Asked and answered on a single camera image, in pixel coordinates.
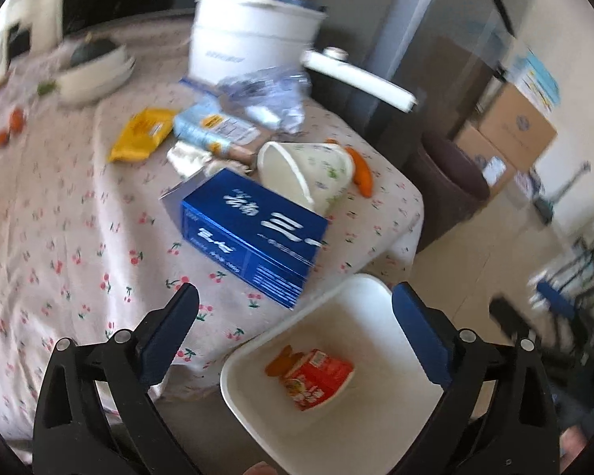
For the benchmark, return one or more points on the cherry print tablecloth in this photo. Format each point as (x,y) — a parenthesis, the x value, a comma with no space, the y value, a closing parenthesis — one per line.
(86,246)

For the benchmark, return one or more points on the yellow snack wrapper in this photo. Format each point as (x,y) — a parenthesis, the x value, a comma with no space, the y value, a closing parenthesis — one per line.
(142,135)

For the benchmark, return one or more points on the lower cardboard box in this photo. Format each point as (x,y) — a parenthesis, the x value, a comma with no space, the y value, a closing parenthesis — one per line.
(496,169)

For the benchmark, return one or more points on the white floral paper cup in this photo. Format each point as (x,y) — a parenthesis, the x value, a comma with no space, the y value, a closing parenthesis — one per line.
(312,175)

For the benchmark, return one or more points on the light blue cookie package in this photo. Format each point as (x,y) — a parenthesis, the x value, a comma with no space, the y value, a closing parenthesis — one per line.
(225,136)

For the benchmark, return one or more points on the light blue carton box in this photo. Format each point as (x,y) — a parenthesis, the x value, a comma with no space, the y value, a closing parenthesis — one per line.
(530,76)

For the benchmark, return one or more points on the stacked white bowls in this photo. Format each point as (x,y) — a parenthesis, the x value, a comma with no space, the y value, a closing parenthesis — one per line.
(95,79)

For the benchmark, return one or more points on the upper cardboard box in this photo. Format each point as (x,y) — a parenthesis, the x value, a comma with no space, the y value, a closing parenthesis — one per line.
(516,128)

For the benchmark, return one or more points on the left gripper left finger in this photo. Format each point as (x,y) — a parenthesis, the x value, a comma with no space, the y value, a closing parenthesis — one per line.
(94,413)

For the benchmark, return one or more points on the orange peel wrapper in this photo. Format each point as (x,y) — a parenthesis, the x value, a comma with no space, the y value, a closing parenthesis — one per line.
(362,176)

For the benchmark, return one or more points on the white tissue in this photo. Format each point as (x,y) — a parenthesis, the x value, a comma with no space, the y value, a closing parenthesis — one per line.
(187,160)

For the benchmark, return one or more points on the white electric cooking pot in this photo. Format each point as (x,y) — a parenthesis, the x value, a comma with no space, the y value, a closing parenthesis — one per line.
(237,37)

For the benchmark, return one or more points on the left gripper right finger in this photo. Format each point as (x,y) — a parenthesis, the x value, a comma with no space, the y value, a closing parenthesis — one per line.
(495,415)

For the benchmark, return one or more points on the red instant noodle cup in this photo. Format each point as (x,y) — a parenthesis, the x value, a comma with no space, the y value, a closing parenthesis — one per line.
(312,378)

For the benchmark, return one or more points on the white plastic trash bin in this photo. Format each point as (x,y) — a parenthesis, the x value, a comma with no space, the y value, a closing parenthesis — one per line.
(373,421)

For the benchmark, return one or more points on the blue cardboard box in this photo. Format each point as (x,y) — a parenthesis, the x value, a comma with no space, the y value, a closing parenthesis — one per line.
(255,234)

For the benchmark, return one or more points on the dark green squash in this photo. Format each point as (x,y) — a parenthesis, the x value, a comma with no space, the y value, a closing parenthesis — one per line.
(91,49)

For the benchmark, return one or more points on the brown round waste bin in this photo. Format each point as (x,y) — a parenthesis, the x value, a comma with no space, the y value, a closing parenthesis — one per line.
(452,186)

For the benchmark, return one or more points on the crumpled clear plastic bag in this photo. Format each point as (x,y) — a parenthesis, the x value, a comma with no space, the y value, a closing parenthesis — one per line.
(273,98)

